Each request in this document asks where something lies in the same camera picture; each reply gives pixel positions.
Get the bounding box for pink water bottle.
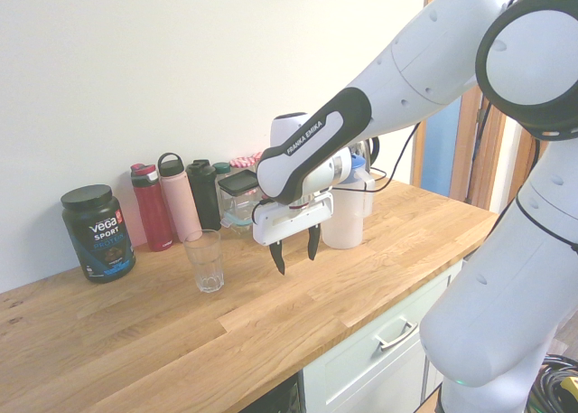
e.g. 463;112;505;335
157;152;203;243

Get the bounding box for black shaker bottle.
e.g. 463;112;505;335
185;159;222;232

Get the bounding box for black dishwasher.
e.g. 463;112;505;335
252;371;303;413

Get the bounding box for black lid square container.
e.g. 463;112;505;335
218;168;261;224

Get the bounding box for teal lid glass container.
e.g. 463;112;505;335
220;211;256;233

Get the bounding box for black Vega protein tub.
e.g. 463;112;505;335
61;184;137;285

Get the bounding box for green lid glass jar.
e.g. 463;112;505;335
212;162;234;192

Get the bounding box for wooden door frame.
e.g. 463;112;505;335
424;0;538;215

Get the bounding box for black camera cable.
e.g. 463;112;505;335
331;121;424;195

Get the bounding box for coiled black cables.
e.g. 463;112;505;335
530;353;578;413

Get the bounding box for white cabinet drawer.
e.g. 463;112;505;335
302;258;466;413

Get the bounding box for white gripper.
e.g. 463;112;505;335
252;191;336;277

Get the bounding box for red water bottle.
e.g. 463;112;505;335
129;163;175;253

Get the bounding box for stainless steel kettle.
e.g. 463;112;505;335
350;136;383;171

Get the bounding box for silver drawer handle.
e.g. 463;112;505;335
373;320;419;352

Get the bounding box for clear glass tumbler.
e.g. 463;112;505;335
182;229;226;295

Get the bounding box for translucent pitcher with blue lid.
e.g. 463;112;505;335
321;154;376;250

